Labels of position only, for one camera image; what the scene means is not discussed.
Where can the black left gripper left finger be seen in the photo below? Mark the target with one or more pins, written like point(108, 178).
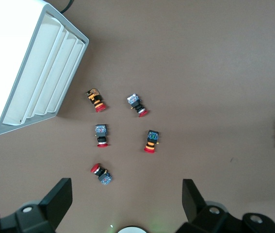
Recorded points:
point(52, 204)

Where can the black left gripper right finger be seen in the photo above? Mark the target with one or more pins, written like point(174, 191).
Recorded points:
point(195, 206)

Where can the red mushroom button grey block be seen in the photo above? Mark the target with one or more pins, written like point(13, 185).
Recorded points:
point(101, 136)
point(102, 174)

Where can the red button orange striped neck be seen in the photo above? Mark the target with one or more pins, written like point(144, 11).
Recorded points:
point(150, 143)

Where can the red button with orange body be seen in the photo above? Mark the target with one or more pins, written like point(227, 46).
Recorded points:
point(96, 102)

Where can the white slotted plastic bin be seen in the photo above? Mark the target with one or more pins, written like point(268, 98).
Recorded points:
point(6, 36)

